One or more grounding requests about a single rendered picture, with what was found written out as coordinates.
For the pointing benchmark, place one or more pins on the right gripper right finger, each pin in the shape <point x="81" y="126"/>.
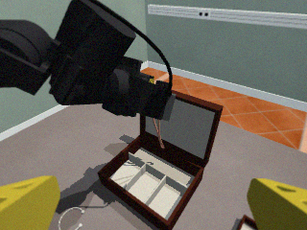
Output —
<point x="277" y="206"/>

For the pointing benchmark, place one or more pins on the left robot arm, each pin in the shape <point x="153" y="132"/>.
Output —
<point x="89" y="42"/>

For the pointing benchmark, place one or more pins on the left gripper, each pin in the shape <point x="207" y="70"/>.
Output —
<point x="118" y="86"/>

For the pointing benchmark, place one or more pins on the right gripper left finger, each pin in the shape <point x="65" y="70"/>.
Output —
<point x="29" y="204"/>

